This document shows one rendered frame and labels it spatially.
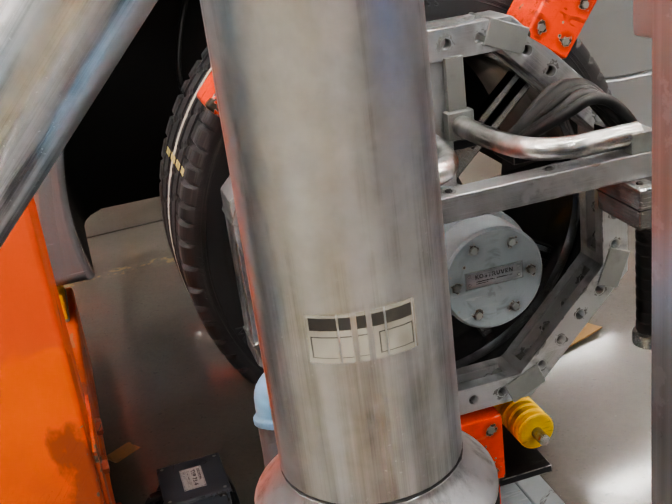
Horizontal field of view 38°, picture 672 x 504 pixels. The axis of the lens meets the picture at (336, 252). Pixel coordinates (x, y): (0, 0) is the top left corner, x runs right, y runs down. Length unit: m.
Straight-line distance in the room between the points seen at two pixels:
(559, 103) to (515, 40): 0.11
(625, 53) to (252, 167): 1.49
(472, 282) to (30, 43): 0.75
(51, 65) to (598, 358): 2.32
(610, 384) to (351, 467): 2.19
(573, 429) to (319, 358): 2.04
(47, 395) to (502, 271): 0.53
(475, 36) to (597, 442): 1.33
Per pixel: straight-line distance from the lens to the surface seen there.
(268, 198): 0.37
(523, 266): 1.17
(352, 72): 0.35
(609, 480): 2.26
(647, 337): 1.20
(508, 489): 1.85
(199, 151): 1.24
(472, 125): 1.18
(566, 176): 1.10
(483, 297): 1.16
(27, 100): 0.50
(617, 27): 1.81
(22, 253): 1.05
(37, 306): 1.07
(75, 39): 0.49
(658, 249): 0.50
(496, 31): 1.24
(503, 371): 1.43
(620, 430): 2.42
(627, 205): 1.15
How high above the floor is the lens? 1.34
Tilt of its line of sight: 22 degrees down
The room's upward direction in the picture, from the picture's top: 8 degrees counter-clockwise
